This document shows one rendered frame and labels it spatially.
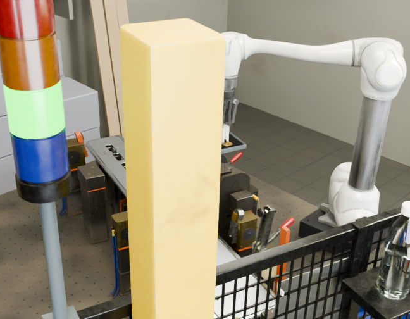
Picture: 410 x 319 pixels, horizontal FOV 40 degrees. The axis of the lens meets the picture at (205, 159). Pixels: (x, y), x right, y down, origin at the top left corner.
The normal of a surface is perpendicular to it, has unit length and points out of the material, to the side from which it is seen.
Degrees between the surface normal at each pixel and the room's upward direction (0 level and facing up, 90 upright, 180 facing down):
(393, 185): 0
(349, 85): 90
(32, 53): 90
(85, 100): 90
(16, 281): 0
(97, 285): 0
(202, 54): 90
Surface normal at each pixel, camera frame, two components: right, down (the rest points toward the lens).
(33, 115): 0.20, 0.45
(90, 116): 0.69, 0.35
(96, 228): 0.48, 0.41
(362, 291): 0.03, -0.89
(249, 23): -0.71, 0.30
